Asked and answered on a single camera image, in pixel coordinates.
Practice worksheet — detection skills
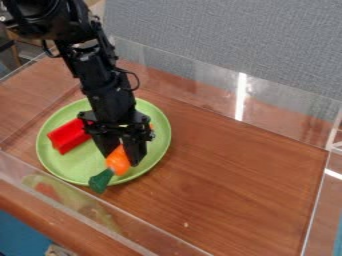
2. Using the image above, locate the clear acrylic enclosure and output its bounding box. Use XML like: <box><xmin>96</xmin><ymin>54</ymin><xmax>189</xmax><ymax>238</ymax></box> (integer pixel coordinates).
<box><xmin>0</xmin><ymin>40</ymin><xmax>342</xmax><ymax>256</ymax></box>

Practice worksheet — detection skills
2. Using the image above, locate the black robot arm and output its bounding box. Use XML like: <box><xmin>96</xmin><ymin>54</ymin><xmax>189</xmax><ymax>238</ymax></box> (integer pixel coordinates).
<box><xmin>1</xmin><ymin>0</ymin><xmax>153</xmax><ymax>166</ymax></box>

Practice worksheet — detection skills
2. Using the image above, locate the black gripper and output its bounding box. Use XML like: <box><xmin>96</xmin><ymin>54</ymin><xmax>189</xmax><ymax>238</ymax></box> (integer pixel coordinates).
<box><xmin>77</xmin><ymin>71</ymin><xmax>153</xmax><ymax>166</ymax></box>

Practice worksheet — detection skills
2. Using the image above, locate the green plate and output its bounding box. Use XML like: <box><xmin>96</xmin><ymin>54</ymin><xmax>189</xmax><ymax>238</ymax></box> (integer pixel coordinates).
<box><xmin>35</xmin><ymin>98</ymin><xmax>170</xmax><ymax>186</ymax></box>

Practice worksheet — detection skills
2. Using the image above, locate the orange toy carrot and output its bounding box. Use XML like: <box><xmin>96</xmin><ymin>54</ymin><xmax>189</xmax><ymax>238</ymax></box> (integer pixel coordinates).
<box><xmin>86</xmin><ymin>123</ymin><xmax>154</xmax><ymax>195</ymax></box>

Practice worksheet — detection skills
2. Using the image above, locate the red toy block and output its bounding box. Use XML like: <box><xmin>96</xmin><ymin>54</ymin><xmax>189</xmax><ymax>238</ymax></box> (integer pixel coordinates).
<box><xmin>46</xmin><ymin>118</ymin><xmax>90</xmax><ymax>155</ymax></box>

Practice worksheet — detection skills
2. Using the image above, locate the black cable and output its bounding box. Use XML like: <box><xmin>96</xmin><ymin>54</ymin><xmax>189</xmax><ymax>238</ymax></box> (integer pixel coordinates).
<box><xmin>116</xmin><ymin>68</ymin><xmax>141</xmax><ymax>92</ymax></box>

